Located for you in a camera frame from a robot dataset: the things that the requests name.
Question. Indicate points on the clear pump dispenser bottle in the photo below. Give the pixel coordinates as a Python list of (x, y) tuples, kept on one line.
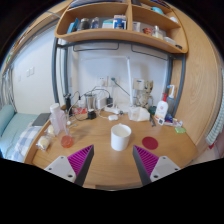
[(170, 99)]

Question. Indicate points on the green small item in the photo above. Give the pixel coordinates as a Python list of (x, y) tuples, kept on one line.
[(180, 130)]

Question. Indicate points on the round dark red coaster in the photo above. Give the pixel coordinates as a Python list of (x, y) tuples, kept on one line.
[(150, 143)]

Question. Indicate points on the grey tablet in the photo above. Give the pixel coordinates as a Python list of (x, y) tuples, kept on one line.
[(41, 119)]

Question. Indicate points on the clear plastic water bottle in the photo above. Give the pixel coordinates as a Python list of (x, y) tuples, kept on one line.
[(57, 118)]

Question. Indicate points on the black power adapter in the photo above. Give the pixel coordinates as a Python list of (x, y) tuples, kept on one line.
[(91, 115)]

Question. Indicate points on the wrapped bread bun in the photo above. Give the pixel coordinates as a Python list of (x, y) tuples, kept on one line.
[(43, 142)]

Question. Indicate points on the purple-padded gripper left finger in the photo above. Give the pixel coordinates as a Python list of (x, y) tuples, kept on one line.
[(73, 168)]

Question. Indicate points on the Groot figurine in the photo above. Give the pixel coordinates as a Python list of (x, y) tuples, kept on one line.
[(145, 95)]

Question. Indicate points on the white pump lotion bottle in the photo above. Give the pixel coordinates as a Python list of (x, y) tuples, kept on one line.
[(162, 108)]

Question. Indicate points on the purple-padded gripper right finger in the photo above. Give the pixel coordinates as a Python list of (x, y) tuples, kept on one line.
[(152, 167)]

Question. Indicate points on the white power strip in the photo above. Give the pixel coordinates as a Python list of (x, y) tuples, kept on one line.
[(114, 110)]

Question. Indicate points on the wooden wall shelf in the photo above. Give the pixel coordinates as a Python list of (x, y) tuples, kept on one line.
[(149, 22)]

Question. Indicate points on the grey metal bed frame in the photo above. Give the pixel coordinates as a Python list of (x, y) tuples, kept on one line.
[(170, 58)]

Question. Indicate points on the glass flask with red liquid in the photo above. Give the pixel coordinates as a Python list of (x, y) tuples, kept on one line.
[(66, 139)]

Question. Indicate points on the stainless steel cup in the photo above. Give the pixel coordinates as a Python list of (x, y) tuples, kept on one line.
[(89, 101)]

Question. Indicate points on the bed with blue bedding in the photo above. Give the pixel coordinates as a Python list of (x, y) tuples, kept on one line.
[(16, 133)]

